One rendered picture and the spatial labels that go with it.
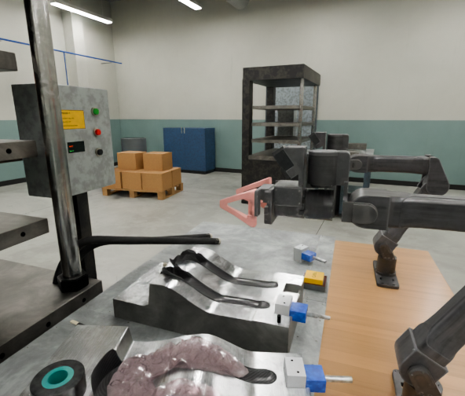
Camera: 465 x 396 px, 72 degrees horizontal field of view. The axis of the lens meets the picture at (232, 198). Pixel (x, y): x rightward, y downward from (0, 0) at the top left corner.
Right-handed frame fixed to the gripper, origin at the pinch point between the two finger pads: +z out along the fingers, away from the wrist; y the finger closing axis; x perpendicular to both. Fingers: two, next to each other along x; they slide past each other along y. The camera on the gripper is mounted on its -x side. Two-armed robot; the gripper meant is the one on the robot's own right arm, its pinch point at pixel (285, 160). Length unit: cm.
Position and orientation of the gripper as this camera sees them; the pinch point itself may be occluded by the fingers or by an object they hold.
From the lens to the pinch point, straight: 122.0
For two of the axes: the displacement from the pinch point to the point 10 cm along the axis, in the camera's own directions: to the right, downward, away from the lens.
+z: -9.4, -0.7, 3.2
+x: 0.1, 9.7, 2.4
